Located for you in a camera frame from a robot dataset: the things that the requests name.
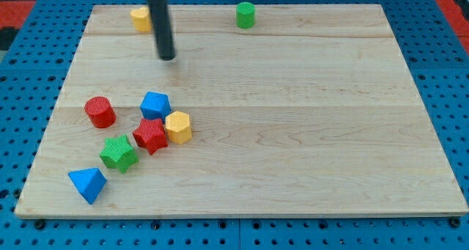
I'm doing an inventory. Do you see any red star block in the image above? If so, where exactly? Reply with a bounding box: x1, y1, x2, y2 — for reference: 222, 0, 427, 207
133, 118, 168, 155

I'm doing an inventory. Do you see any yellow heart block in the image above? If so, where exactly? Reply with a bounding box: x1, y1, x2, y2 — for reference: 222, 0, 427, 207
130, 7, 152, 32

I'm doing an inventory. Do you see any green star block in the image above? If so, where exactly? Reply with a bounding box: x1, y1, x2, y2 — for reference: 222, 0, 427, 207
99, 134, 139, 174

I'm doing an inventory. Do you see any blue cube block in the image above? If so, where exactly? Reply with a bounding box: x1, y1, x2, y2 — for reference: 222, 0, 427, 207
140, 92, 171, 123

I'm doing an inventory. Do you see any red cylinder block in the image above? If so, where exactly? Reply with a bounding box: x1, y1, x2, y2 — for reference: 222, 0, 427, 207
84, 96, 117, 128

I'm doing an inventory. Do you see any yellow hexagon block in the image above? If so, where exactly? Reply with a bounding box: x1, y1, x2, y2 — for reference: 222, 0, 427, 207
165, 111, 192, 144

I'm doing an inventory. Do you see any light wooden board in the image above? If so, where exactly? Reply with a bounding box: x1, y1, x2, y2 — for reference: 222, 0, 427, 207
15, 4, 468, 219

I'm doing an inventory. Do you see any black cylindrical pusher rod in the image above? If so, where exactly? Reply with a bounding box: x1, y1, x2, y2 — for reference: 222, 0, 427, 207
146, 0, 176, 61

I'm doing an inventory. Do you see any blue triangle block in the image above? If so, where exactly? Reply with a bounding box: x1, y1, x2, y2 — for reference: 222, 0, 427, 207
68, 168, 107, 205

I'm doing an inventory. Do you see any green cylinder block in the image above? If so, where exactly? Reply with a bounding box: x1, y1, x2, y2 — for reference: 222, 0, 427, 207
236, 1, 256, 29

